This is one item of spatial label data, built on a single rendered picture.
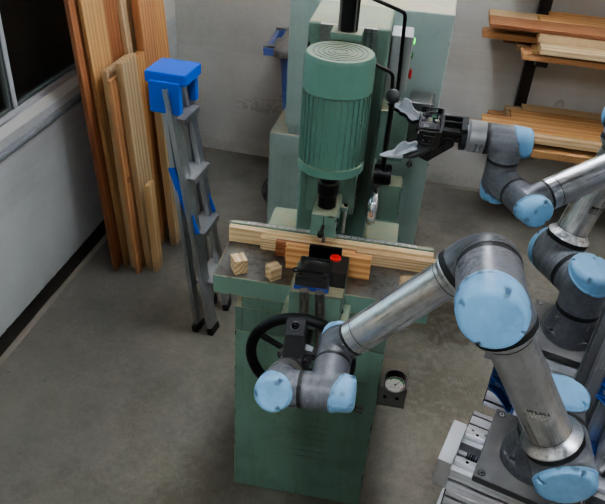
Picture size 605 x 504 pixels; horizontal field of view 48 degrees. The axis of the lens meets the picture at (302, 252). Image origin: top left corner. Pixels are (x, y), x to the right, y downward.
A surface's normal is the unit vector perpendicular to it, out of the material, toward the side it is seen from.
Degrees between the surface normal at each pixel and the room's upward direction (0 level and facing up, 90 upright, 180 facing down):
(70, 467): 0
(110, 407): 0
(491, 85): 90
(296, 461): 90
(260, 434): 90
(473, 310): 84
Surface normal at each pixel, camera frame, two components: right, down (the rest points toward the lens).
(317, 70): -0.59, 0.43
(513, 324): -0.26, 0.44
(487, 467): 0.06, -0.82
